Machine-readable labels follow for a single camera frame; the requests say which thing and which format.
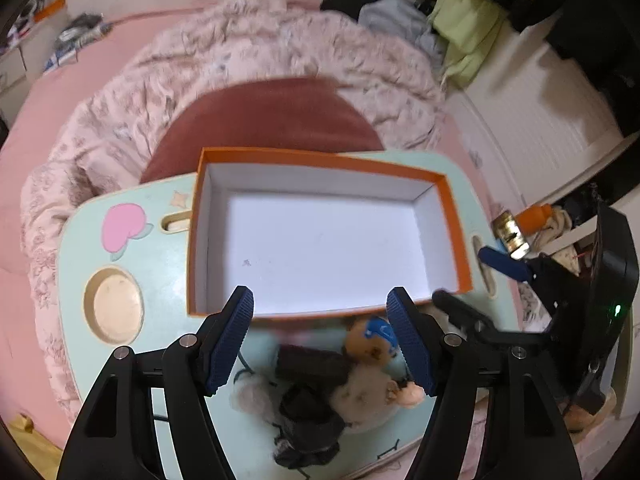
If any grey fluffy pouch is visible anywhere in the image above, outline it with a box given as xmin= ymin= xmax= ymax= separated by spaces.
xmin=230 ymin=365 xmax=400 ymax=434

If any grey clothes pile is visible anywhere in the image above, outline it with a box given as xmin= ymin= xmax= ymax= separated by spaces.
xmin=358 ymin=0 xmax=447 ymax=65

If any plush doll blue hat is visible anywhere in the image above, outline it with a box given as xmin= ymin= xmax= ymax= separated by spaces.
xmin=343 ymin=316 xmax=399 ymax=367

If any pink crumpled blanket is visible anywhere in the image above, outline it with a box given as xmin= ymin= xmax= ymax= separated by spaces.
xmin=21 ymin=0 xmax=444 ymax=417

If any black fabric item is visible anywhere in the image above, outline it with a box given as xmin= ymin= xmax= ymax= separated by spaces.
xmin=274 ymin=344 xmax=352 ymax=469

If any orange bottle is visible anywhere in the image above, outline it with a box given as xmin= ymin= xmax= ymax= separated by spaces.
xmin=515 ymin=204 xmax=553 ymax=236

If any yellow-green hanging garment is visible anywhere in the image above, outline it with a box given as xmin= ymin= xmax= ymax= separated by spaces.
xmin=430 ymin=0 xmax=506 ymax=88

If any white drawer cabinet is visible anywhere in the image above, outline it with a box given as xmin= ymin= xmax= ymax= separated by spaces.
xmin=1 ymin=46 xmax=30 ymax=106

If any orange cardboard box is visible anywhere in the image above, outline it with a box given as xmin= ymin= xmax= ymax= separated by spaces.
xmin=186 ymin=148 xmax=473 ymax=320

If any yellow cloth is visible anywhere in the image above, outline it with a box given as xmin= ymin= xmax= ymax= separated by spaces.
xmin=8 ymin=414 xmax=63 ymax=480

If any dark red cushion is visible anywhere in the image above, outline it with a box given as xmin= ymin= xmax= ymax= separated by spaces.
xmin=140 ymin=77 xmax=383 ymax=183

